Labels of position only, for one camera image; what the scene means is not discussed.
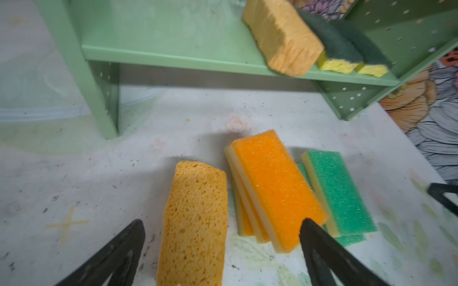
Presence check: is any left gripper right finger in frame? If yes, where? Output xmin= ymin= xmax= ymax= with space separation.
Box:
xmin=299 ymin=218 xmax=387 ymax=286

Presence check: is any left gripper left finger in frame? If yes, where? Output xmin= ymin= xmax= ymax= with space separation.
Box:
xmin=58 ymin=219 xmax=146 ymax=286

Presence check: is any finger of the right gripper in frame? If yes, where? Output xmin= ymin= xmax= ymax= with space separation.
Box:
xmin=427 ymin=183 xmax=458 ymax=216

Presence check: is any light green scrub sponge top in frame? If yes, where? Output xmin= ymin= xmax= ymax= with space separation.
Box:
xmin=301 ymin=150 xmax=377 ymax=238

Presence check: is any light green scrub sponge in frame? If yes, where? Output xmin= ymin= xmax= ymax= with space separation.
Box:
xmin=297 ymin=163 xmax=366 ymax=247
xmin=301 ymin=150 xmax=377 ymax=238

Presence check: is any yellow cellulose sponge back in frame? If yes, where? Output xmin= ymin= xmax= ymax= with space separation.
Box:
xmin=156 ymin=161 xmax=229 ymax=286

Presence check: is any yellow cellulose sponge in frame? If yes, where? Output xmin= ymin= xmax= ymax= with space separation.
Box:
xmin=156 ymin=161 xmax=229 ymax=286
xmin=242 ymin=0 xmax=324 ymax=76

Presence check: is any dark green scrub sponge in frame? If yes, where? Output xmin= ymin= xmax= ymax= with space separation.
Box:
xmin=330 ymin=20 xmax=392 ymax=77
xmin=298 ymin=10 xmax=363 ymax=75

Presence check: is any yellow cellulose sponge front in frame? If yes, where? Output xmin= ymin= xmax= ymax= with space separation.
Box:
xmin=242 ymin=0 xmax=324 ymax=76

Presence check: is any light green wooden shelf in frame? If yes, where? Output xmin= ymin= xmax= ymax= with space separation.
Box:
xmin=37 ymin=1 xmax=458 ymax=139

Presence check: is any light green scrub sponge bottom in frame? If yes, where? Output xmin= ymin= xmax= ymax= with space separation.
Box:
xmin=297 ymin=163 xmax=366 ymax=247

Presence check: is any orange scrub sponge top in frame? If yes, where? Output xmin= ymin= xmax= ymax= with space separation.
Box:
xmin=226 ymin=130 xmax=328 ymax=254

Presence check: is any orange scrub sponge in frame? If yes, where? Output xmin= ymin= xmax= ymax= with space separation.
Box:
xmin=232 ymin=171 xmax=270 ymax=244
xmin=226 ymin=130 xmax=328 ymax=254

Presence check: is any orange scrub sponge bottom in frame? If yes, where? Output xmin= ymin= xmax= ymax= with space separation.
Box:
xmin=232 ymin=171 xmax=270 ymax=244

